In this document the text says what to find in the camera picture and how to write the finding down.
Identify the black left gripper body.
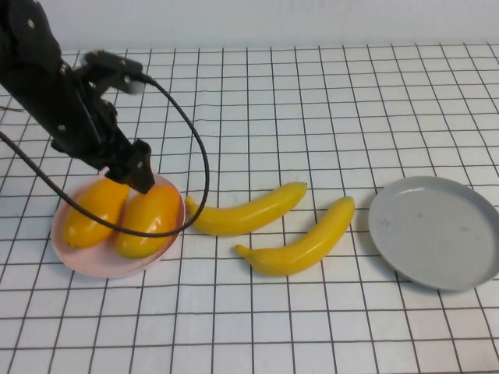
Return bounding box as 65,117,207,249
50,68,136,173

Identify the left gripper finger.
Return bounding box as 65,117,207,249
104,154,133,186
129,139,156,196

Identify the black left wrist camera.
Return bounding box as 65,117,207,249
83,49,144,94

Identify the grey round plate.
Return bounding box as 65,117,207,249
368,175,499,291

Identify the orange toy mango red blush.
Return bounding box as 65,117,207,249
115,184,181,259

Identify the pink round plate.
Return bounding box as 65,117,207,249
51,173,186,278

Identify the yellow-orange toy mango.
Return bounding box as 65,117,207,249
62,178,130,250

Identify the yellow toy banana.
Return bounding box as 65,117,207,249
185,181,308,237
234,196,356,277

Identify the black camera cable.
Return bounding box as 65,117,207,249
0,73,211,238

